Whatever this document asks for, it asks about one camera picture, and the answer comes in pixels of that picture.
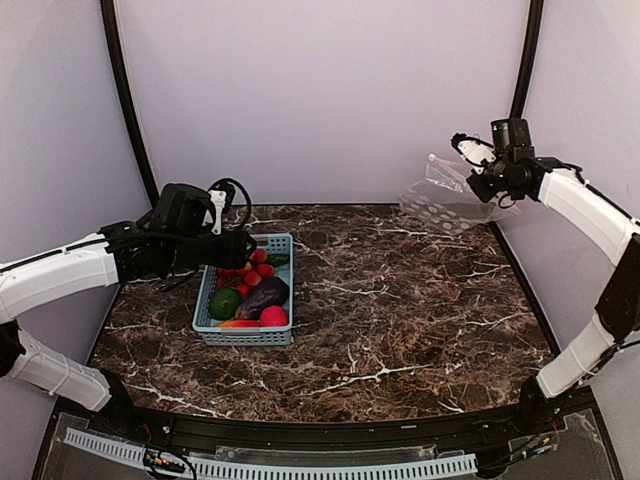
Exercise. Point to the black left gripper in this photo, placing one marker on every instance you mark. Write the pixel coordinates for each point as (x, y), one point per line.
(234, 255)

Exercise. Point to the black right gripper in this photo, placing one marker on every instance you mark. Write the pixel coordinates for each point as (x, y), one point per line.
(482, 193)

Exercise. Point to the clear zip top bag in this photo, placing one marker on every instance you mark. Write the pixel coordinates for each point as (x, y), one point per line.
(443, 200)

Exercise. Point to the red lychee bunch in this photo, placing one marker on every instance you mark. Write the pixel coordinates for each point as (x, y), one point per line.
(246, 279)

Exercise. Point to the purple eggplant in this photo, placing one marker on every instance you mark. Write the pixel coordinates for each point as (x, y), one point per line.
(269, 292)

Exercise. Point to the red apple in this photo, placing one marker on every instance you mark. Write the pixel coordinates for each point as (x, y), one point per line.
(274, 316)

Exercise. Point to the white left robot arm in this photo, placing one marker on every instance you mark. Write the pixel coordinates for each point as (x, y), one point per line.
(117, 254)

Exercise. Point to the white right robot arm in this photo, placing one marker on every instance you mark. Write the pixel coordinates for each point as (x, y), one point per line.
(600, 275)

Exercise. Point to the black motor box right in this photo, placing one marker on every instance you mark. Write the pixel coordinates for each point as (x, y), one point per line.
(512, 139)

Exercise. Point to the black motor box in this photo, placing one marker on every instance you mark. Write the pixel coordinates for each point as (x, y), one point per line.
(512, 139)
(181, 210)

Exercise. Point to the black motor box left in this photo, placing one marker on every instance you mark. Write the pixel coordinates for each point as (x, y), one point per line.
(181, 210)

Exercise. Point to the blue perforated plastic basket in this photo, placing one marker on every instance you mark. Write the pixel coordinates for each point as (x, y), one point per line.
(205, 326)

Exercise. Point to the orange red chili pepper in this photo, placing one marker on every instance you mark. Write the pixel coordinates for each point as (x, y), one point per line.
(242, 323)

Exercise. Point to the green cucumber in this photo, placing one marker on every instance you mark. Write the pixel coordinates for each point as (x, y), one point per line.
(277, 260)

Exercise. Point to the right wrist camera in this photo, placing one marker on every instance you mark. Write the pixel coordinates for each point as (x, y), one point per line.
(478, 153)

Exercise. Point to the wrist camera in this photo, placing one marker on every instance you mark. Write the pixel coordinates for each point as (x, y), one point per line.
(222, 193)
(478, 153)

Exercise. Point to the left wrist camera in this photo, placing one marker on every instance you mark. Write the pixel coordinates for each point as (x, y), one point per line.
(222, 193)

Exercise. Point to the black enclosure frame post right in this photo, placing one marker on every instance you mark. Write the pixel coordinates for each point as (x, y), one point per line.
(527, 61)

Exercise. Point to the black enclosure frame post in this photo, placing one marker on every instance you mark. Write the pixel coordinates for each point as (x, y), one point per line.
(126, 100)
(527, 61)

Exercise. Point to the black front rail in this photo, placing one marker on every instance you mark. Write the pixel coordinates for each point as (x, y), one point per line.
(474, 431)

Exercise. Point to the black enclosure frame post left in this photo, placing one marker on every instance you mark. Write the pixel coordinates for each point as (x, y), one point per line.
(126, 100)

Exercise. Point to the white slotted cable duct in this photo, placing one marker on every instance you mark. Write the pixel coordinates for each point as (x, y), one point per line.
(246, 463)

